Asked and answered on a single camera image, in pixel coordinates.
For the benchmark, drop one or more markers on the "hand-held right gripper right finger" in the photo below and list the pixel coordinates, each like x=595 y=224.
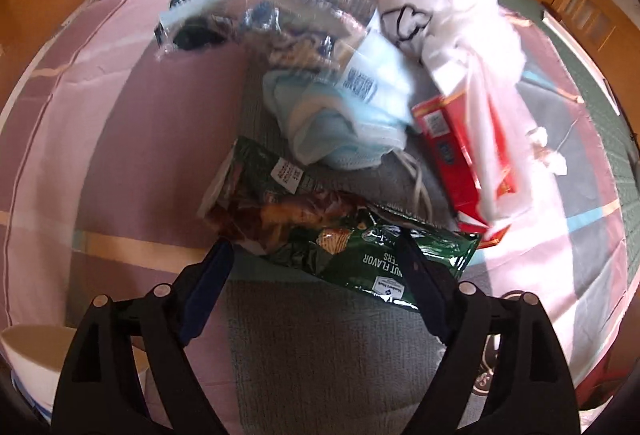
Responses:
x=430 y=295

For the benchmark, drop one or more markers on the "crumpled white tissue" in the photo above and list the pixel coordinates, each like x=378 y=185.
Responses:
x=547 y=155

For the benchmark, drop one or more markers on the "crumpled white plastic bag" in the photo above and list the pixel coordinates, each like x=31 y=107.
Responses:
x=450 y=15

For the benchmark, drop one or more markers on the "small black item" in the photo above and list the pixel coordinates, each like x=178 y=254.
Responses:
x=197 y=35

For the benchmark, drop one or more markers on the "green patterned bed mat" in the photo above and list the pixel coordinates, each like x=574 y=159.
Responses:
x=590 y=125

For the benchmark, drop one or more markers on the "light blue face mask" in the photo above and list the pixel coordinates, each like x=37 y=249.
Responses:
x=340 y=115

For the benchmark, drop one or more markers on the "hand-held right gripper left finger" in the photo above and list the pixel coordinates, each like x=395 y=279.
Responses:
x=205 y=290

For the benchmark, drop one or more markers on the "pink grey checked sheet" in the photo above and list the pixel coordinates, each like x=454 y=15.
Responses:
x=125 y=140

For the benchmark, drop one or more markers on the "clear plastic packaging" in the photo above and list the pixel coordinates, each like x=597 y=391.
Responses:
x=280 y=0

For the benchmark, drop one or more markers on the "red cardboard box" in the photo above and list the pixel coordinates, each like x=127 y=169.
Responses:
x=455 y=155

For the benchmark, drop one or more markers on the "green snack packet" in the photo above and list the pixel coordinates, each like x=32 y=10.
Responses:
x=350 y=245

